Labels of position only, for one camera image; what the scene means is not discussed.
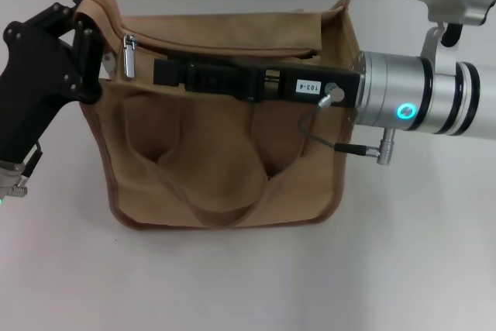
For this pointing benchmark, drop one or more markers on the silver metal zipper pull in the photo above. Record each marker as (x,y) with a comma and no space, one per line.
(129,63)

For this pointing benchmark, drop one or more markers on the khaki canvas food bag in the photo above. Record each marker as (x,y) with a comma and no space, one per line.
(217,160)

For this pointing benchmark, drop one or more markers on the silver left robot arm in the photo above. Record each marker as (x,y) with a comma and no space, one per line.
(7,176)

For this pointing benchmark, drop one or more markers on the white bag label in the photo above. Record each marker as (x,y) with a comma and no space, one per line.
(109,63)

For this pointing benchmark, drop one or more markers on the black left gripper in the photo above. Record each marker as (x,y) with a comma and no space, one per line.
(27,87)

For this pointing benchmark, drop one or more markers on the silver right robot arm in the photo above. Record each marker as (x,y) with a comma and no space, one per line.
(395,90)

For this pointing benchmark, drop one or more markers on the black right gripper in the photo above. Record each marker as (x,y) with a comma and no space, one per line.
(279,85)

